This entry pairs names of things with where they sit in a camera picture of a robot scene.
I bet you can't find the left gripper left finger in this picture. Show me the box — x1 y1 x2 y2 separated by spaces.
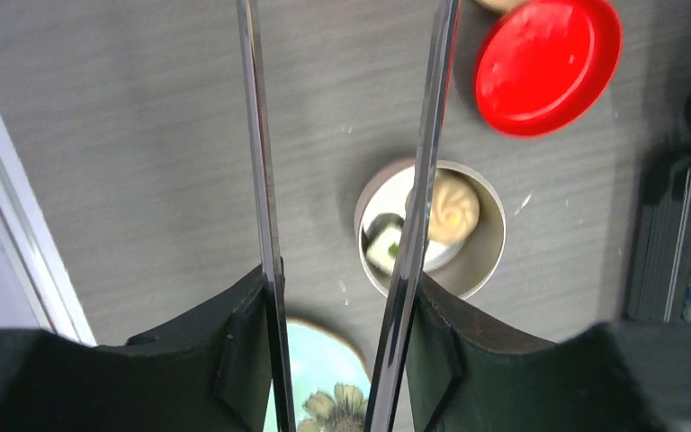
0 269 272 431

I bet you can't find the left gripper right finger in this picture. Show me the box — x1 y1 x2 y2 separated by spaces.
406 276 691 431

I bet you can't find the round metal tin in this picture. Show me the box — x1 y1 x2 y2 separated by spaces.
354 158 507 300

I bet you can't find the sushi roll piece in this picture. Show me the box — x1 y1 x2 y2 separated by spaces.
364 213 404 275

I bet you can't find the beige dumpling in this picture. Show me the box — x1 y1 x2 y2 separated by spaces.
427 170 480 245

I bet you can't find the red round lid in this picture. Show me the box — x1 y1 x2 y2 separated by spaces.
472 1 623 138

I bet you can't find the cream round lid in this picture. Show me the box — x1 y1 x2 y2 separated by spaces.
476 0 525 14

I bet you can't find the pale green plate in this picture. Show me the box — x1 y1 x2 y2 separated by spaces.
287 318 371 431

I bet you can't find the black poker chip case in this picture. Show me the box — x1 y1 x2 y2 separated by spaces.
623 92 691 323

